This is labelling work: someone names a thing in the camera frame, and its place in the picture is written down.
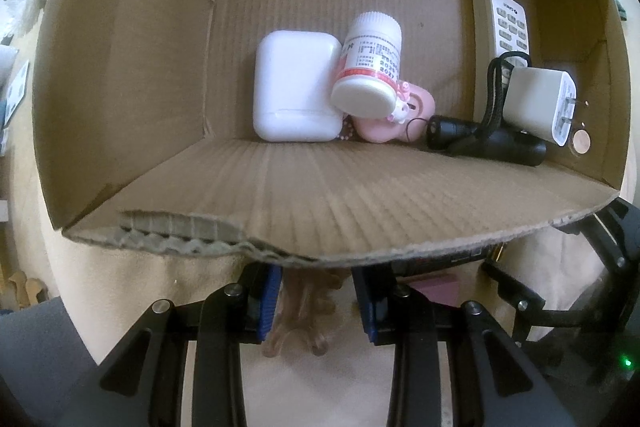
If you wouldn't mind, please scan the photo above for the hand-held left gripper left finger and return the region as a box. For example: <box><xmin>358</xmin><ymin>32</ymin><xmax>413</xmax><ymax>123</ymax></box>
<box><xmin>60</xmin><ymin>262</ymin><xmax>283</xmax><ymax>427</ymax></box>

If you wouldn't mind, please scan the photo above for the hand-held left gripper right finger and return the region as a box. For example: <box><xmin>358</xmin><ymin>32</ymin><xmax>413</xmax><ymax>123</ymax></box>
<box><xmin>351</xmin><ymin>264</ymin><xmax>561</xmax><ymax>427</ymax></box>

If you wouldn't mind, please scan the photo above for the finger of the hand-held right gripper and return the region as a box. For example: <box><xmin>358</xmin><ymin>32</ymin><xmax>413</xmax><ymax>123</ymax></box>
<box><xmin>552</xmin><ymin>197</ymin><xmax>640</xmax><ymax>275</ymax></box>
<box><xmin>481</xmin><ymin>259</ymin><xmax>596</xmax><ymax>348</ymax></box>

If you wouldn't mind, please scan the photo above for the copper coin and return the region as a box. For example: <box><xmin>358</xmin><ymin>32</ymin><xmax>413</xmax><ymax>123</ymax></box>
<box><xmin>570</xmin><ymin>130</ymin><xmax>592</xmax><ymax>156</ymax></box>

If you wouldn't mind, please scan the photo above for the black flashlight with lanyard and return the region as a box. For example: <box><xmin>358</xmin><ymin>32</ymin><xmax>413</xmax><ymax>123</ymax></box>
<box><xmin>427</xmin><ymin>54</ymin><xmax>547</xmax><ymax>168</ymax></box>

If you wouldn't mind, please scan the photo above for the white plug charger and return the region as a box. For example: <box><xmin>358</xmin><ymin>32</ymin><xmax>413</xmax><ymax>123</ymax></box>
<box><xmin>502</xmin><ymin>66</ymin><xmax>586</xmax><ymax>148</ymax></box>

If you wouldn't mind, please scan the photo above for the pink keychain toy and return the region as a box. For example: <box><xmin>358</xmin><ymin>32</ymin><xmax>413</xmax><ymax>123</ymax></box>
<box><xmin>342</xmin><ymin>79</ymin><xmax>436</xmax><ymax>144</ymax></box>

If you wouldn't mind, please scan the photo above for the white earbud case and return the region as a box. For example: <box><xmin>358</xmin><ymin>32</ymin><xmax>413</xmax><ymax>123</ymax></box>
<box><xmin>252</xmin><ymin>30</ymin><xmax>342</xmax><ymax>142</ymax></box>

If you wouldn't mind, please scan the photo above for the white remote control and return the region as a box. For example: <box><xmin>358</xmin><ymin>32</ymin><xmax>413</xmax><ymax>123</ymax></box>
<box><xmin>472</xmin><ymin>0</ymin><xmax>532</xmax><ymax>118</ymax></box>

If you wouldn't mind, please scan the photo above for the white pill bottle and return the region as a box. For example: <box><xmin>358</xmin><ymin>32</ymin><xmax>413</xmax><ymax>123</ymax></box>
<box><xmin>330</xmin><ymin>11</ymin><xmax>402</xmax><ymax>118</ymax></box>

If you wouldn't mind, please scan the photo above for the cardboard box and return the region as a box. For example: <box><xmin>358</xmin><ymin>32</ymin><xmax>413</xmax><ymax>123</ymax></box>
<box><xmin>31</xmin><ymin>0</ymin><xmax>630</xmax><ymax>269</ymax></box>

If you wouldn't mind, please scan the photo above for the pink eraser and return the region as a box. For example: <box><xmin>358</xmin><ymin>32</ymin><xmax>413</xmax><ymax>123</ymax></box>
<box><xmin>407</xmin><ymin>274</ymin><xmax>460</xmax><ymax>308</ymax></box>

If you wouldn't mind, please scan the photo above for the person's grey trouser leg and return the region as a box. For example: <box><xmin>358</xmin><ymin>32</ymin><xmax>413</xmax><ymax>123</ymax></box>
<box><xmin>0</xmin><ymin>297</ymin><xmax>101</xmax><ymax>427</ymax></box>

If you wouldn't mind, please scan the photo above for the flat bathroom scale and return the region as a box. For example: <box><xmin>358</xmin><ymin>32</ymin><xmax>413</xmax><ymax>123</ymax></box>
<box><xmin>0</xmin><ymin>59</ymin><xmax>31</xmax><ymax>128</ymax></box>

